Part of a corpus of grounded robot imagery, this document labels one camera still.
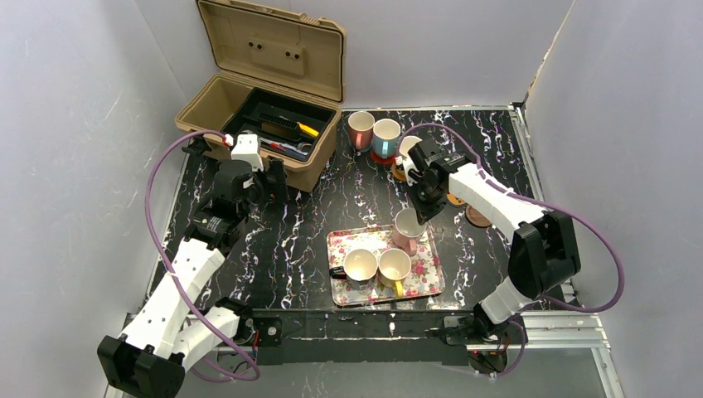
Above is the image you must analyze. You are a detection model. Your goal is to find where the aluminium frame rail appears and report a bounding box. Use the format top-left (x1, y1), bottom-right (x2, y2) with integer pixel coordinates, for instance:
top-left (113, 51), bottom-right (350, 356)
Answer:
top-left (104, 104), bottom-right (628, 398)

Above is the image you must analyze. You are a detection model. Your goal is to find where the green mug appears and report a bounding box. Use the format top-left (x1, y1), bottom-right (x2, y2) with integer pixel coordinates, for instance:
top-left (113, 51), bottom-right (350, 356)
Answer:
top-left (395, 135), bottom-right (422, 166)

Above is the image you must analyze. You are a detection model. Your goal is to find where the black tool tray insert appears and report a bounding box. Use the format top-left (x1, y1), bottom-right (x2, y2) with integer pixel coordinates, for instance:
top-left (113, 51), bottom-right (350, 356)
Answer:
top-left (222, 89), bottom-right (335, 162)

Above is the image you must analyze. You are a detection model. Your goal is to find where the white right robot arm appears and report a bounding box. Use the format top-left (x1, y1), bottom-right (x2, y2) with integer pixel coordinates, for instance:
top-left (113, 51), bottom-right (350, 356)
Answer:
top-left (403, 140), bottom-right (581, 337)

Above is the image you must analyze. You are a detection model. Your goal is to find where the dark walnut wooden coaster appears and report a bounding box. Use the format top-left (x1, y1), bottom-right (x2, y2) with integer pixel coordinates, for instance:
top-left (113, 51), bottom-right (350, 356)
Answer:
top-left (465, 206), bottom-right (492, 228)

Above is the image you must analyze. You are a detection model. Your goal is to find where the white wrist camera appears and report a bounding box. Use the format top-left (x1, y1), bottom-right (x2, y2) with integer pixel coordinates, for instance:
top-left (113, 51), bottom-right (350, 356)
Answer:
top-left (401, 156), bottom-right (421, 186)
top-left (223, 130), bottom-right (264, 172)

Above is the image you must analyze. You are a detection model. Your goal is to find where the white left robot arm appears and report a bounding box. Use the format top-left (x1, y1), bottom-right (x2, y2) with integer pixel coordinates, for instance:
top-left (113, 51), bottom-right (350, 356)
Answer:
top-left (97, 158), bottom-right (288, 397)

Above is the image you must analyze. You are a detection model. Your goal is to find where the yellow mug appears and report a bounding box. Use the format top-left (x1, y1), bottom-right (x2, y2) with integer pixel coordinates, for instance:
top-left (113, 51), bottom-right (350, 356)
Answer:
top-left (378, 248), bottom-right (412, 298)

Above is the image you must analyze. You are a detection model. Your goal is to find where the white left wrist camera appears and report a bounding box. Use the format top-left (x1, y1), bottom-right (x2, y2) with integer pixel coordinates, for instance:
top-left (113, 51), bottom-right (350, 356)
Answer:
top-left (223, 130), bottom-right (264, 172)

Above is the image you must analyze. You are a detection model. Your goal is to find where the light blue mug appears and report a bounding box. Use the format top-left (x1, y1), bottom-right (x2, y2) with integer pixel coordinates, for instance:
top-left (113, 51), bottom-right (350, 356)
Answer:
top-left (372, 119), bottom-right (401, 159)

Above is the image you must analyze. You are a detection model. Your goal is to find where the orange printed coaster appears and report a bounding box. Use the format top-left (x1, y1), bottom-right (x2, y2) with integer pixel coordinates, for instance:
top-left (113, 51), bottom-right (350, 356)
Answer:
top-left (447, 193), bottom-right (466, 207)

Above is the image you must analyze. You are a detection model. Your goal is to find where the red coaster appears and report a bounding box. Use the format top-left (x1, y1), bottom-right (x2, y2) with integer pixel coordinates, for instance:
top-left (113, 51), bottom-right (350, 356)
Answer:
top-left (370, 150), bottom-right (396, 167)

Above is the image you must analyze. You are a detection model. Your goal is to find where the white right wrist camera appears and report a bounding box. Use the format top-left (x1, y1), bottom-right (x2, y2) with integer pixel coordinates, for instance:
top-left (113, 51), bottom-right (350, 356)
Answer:
top-left (401, 156), bottom-right (421, 186)

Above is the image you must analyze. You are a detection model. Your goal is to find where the black mug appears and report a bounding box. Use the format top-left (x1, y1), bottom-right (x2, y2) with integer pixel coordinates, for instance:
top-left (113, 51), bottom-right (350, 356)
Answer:
top-left (329, 248), bottom-right (379, 290)

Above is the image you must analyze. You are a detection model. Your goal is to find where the orange wood coaster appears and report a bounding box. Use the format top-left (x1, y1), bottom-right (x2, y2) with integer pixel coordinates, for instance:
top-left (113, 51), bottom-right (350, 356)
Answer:
top-left (391, 163), bottom-right (407, 182)

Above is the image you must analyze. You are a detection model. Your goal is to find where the yellow handled screwdriver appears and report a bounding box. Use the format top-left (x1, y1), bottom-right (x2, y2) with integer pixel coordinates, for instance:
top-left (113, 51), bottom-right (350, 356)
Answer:
top-left (279, 115), bottom-right (320, 138)

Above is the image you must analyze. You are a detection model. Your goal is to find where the floral rectangular tray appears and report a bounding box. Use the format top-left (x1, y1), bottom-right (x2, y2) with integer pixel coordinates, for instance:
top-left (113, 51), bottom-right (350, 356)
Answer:
top-left (327, 224), bottom-right (445, 307)

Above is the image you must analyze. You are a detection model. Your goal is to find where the silver wrench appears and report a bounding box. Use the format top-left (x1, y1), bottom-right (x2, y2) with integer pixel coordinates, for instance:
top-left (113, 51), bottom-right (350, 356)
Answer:
top-left (259, 136), bottom-right (313, 155)

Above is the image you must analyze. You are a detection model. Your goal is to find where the tan plastic toolbox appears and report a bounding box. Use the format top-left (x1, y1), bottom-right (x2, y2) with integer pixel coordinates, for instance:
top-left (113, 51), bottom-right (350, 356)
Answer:
top-left (175, 1), bottom-right (347, 192)

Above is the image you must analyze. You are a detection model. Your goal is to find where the pink mug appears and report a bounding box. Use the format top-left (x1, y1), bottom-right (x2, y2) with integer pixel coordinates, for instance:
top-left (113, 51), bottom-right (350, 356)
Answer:
top-left (391, 207), bottom-right (427, 257)
top-left (347, 111), bottom-right (376, 152)

